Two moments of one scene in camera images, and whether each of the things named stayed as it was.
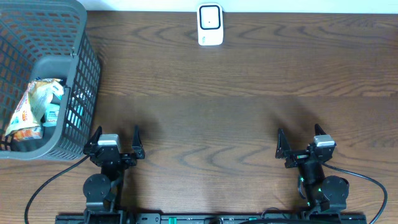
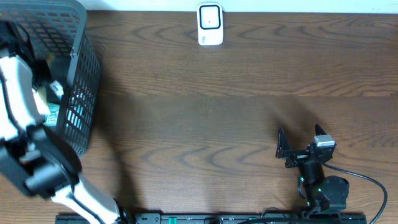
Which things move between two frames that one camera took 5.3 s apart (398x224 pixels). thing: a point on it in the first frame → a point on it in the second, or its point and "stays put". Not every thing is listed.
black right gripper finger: x=283 y=147 stays put
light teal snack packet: x=51 y=114 stays put
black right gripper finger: x=319 y=130 stays put
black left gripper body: x=113 y=158 → x=8 y=35
